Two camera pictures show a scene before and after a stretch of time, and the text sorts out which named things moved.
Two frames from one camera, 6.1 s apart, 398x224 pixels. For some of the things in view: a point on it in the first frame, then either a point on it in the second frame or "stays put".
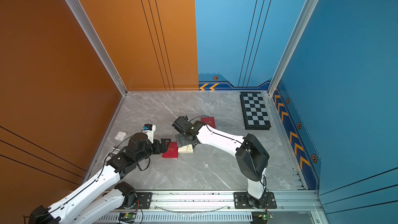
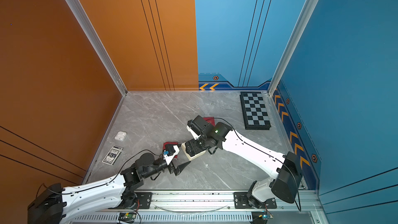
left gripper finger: (166, 143) → (181, 168)
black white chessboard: (255, 112) stays put
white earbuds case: (121, 135) stays put
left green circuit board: (127, 217) stays put
